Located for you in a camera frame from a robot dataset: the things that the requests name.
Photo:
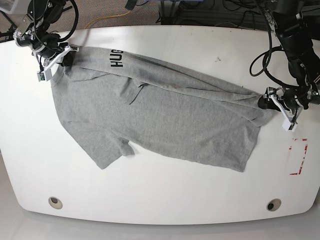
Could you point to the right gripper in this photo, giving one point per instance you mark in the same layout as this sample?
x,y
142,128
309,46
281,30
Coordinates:
x,y
44,43

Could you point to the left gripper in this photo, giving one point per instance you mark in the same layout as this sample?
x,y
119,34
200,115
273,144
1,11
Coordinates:
x,y
293,97

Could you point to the grey T-shirt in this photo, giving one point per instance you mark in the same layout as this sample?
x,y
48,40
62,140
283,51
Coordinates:
x,y
109,98

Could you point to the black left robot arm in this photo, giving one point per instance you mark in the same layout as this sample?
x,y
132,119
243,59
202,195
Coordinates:
x,y
285,16

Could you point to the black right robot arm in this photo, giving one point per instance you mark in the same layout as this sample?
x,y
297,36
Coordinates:
x,y
33,29

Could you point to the red tape rectangle marking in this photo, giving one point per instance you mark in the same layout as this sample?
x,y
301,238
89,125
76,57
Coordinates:
x,y
296,156

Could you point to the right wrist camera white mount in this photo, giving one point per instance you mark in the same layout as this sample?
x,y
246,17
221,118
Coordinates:
x,y
45,72

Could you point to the right table cable grommet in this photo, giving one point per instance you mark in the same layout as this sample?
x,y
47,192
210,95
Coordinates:
x,y
274,205

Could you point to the table cable grommet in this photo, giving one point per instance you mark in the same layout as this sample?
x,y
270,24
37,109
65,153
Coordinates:
x,y
55,203
274,205

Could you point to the left table cable grommet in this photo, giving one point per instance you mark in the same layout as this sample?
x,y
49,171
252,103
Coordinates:
x,y
55,203

